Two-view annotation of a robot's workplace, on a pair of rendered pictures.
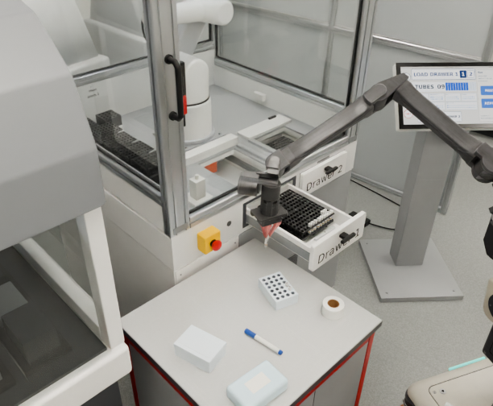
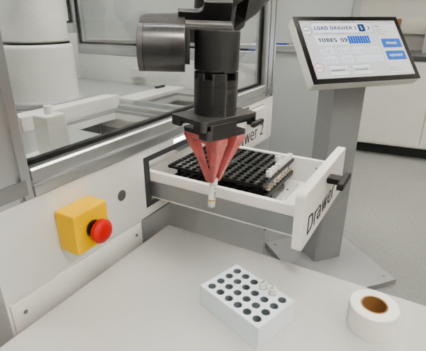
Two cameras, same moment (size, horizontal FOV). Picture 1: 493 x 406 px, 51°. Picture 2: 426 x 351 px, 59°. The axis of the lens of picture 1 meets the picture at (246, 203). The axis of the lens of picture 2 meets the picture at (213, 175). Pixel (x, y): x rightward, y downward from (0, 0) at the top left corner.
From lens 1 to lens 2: 1.16 m
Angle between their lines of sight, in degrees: 18
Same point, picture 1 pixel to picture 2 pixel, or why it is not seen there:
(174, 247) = not seen: outside the picture
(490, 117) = (399, 68)
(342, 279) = not seen: hidden behind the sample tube
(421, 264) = (339, 255)
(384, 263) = (301, 261)
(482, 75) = (379, 28)
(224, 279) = (126, 302)
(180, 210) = (1, 146)
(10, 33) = not seen: outside the picture
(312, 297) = (314, 303)
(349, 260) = not seen: hidden behind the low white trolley
